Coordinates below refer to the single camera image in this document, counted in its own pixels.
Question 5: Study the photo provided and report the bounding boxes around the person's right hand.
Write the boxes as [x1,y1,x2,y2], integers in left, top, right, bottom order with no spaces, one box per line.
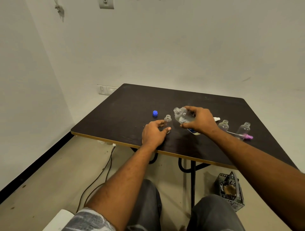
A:
[180,106,220,137]

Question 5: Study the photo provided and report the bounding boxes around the person's left hand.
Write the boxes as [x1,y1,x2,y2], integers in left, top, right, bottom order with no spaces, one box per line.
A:
[142,120,172,153]

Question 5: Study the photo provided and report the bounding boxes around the large clear plastic water bottle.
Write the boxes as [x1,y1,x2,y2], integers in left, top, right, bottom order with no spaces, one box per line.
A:
[173,107,201,135]

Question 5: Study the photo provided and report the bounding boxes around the person's right forearm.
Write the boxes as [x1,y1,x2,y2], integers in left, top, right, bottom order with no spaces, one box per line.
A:
[209,129,305,231]

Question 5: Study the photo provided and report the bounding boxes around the person's left forearm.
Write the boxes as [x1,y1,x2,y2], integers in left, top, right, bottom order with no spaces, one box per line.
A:
[85,145,158,231]

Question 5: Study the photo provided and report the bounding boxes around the pink-tipped clear syringe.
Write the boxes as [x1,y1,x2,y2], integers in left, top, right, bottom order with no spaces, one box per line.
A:
[227,131,254,140]

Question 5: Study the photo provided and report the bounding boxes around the brown item in basket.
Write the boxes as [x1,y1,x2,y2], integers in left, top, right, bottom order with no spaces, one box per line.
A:
[223,184,237,197]

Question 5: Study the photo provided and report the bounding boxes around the black mesh basket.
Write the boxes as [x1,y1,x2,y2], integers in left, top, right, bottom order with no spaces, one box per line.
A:
[214,171,245,212]

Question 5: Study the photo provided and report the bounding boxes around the person's grey trousers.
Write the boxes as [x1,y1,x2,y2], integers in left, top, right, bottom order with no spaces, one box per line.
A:
[126,179,246,231]

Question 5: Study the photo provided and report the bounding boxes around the person's patterned grey shirt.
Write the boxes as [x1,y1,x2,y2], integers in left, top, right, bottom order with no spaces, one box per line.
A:
[61,207,116,231]

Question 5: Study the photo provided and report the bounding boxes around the white seat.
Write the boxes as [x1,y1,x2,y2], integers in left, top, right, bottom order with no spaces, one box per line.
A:
[43,209,75,231]

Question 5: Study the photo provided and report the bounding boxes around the black skirting board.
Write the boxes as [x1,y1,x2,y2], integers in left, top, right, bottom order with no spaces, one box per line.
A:
[0,131,75,205]

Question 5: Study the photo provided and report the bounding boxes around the black metal table frame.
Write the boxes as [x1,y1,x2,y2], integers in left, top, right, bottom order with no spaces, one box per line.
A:
[130,147,211,210]

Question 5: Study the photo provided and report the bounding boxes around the white wall socket plate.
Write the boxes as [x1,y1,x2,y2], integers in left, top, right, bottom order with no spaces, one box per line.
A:
[97,84,119,96]

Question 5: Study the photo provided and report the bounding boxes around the black cable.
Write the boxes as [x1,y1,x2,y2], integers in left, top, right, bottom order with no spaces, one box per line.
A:
[76,146,116,214]

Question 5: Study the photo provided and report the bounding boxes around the white wall switch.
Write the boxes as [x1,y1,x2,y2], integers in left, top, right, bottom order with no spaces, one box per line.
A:
[98,0,115,10]

